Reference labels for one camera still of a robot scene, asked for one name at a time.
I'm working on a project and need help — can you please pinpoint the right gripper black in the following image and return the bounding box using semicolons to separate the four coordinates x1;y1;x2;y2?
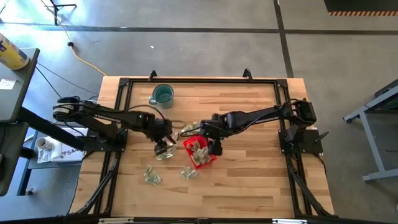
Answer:
200;119;224;157

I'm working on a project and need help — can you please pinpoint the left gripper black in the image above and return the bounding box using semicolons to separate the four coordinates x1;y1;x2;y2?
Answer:
150;118;177;156

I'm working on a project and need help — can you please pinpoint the red plastic slotted basket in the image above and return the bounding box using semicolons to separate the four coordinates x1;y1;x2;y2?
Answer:
182;135;218;170

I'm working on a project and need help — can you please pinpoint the teal enamel mug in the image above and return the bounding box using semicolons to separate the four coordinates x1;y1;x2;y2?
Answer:
148;83;175;109

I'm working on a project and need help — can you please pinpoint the person in white shirt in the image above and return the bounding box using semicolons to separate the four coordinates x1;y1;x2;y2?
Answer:
75;152;125;216

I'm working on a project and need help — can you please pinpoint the silver aluminium bar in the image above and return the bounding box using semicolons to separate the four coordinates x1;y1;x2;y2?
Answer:
272;218;308;224
98;217;134;224

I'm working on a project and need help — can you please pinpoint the white printed paper bag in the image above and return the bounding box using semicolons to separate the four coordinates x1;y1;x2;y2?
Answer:
37;127;88;164

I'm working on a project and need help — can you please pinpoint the thick black slanted bar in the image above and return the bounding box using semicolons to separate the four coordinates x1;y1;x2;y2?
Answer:
17;106;88;152

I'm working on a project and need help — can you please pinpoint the white paper cup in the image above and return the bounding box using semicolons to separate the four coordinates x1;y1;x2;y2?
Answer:
34;136;53;152

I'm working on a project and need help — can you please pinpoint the grey metal table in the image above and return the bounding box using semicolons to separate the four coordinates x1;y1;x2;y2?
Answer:
343;79;398;183

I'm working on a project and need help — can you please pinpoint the dark grey desk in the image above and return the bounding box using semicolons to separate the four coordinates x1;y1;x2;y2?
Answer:
0;47;41;197

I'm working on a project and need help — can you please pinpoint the white paper label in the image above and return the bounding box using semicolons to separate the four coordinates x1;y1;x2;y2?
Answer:
0;78;17;90

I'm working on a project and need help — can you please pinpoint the black tripod stand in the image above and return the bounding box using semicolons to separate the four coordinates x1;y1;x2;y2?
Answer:
48;0;78;26

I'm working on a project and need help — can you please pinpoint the black hazard-striped floor mat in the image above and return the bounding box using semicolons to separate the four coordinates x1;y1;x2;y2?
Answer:
323;0;398;17

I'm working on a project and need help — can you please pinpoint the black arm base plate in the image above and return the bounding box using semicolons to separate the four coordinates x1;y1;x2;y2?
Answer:
81;129;129;153
277;128;330;156

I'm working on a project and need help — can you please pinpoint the black aluminium table frame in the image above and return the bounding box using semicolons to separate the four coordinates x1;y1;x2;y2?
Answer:
93;77;313;220

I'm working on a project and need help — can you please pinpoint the black diagonal frame strut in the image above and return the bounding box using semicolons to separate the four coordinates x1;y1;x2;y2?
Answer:
285;155;334;217

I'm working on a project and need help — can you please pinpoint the black floor cable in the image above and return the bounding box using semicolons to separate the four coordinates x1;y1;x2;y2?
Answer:
34;62;100;96

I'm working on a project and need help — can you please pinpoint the yellow extension cable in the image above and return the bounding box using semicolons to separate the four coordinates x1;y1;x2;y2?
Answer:
39;0;108;77

